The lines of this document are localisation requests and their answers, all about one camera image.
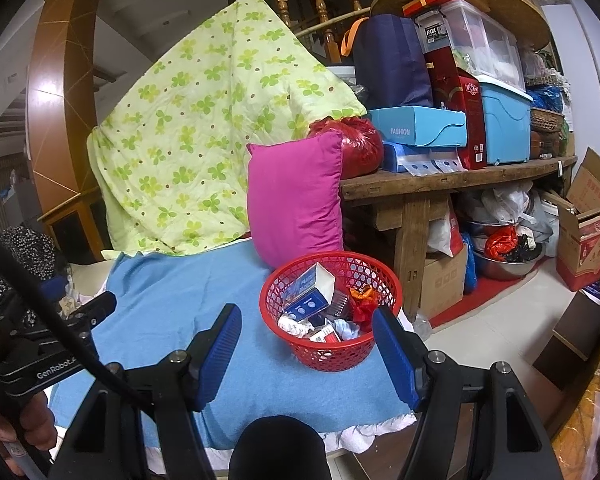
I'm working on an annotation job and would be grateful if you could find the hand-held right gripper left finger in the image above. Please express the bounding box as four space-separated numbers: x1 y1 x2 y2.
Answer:
47 304 243 480

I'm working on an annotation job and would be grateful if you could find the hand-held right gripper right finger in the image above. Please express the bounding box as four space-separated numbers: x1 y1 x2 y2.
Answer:
371 306 566 480

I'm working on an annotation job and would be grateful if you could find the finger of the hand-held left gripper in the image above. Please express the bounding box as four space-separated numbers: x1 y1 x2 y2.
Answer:
62 291 117 333

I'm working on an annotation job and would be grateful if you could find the clear plastic wrapper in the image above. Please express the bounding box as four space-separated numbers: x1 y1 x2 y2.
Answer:
335 319 363 343

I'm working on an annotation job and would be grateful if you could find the red wrapper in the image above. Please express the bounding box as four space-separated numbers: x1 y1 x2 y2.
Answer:
347 284 381 333

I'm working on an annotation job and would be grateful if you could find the red plastic mesh basket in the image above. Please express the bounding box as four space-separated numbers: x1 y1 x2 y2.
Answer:
259 250 403 372

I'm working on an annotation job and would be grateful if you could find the silver striped wrapper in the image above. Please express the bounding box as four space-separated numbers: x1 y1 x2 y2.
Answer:
327 292 353 320

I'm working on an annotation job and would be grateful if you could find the white tissue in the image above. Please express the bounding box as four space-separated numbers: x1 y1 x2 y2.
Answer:
278 312 315 337

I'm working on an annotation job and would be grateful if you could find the blue white carton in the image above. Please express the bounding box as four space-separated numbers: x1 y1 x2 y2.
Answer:
281 261 337 320

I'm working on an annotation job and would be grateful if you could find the person's left hand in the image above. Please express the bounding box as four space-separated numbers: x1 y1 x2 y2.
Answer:
0 392 57 476

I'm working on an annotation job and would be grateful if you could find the clear plastic bag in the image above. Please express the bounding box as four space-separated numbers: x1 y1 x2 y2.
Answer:
411 310 435 343

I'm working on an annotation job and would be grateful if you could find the blue towel blanket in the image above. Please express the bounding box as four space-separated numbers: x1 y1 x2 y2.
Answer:
47 245 416 451

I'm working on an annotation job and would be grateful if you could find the red white carton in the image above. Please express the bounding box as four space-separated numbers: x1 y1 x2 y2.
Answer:
309 324 343 345

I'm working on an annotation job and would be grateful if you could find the red floor mat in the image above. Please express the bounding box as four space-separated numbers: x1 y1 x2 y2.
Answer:
427 255 556 332

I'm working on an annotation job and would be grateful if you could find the white bed sheet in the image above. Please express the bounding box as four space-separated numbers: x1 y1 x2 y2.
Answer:
65 255 418 480

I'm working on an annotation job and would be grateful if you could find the plain cardboard box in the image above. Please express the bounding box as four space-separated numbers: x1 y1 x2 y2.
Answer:
419 242 469 320

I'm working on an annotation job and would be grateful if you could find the white red plastic bag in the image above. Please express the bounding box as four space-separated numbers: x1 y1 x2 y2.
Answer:
426 197 465 257

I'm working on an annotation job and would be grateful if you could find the stainless steel basin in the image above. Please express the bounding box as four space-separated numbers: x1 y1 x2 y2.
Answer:
470 237 545 282

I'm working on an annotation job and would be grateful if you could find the small red plastic bag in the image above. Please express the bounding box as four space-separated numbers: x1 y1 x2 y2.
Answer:
484 226 520 260

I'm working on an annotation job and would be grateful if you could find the pink pillow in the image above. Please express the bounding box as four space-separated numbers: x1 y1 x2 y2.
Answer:
246 130 346 271

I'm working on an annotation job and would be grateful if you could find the wooden bench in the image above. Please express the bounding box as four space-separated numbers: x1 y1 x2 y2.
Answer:
339 155 578 318

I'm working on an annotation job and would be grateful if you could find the dark brown wooden box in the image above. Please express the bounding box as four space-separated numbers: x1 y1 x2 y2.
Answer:
531 290 600 392

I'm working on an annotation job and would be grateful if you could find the yellow patterned cloth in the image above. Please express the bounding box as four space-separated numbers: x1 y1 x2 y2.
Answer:
550 350 600 480

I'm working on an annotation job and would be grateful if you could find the green clover quilt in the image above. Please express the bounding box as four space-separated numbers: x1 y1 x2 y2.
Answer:
87 0 368 261

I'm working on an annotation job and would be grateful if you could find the brown wooden pillar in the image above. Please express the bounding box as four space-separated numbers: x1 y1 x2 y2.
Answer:
26 0 111 266

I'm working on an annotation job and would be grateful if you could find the blue white packet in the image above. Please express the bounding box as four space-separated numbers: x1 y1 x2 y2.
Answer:
381 141 463 177

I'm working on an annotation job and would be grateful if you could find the open red print cardboard box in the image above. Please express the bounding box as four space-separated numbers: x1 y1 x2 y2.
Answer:
555 147 600 292

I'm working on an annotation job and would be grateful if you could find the light blue cardboard box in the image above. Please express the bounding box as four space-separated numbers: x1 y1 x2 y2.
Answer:
367 106 468 148

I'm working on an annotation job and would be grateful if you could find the tall red gift box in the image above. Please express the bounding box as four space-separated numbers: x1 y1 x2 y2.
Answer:
425 47 488 171

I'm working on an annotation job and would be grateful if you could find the light blue storage bin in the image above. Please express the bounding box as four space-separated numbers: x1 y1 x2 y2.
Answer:
477 74 533 167

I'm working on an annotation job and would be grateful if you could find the wicker basket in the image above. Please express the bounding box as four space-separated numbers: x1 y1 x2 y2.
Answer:
530 106 565 133

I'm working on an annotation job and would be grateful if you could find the navy fabric bag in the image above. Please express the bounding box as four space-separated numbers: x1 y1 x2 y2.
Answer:
340 14 435 110

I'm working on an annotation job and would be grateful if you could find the crumpled blue plastic bag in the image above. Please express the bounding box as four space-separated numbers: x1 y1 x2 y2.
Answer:
526 85 565 113

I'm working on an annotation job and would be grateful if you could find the clear plastic storage box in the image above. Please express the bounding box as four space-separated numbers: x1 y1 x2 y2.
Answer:
414 0 527 92

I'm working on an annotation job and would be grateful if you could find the flat orange box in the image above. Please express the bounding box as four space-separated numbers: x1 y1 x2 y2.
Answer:
402 0 456 17

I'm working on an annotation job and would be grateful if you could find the round wooden tabletop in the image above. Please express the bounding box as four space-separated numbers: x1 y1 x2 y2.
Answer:
370 0 552 51

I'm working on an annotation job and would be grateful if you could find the black cable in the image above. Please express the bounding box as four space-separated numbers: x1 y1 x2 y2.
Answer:
0 240 156 411

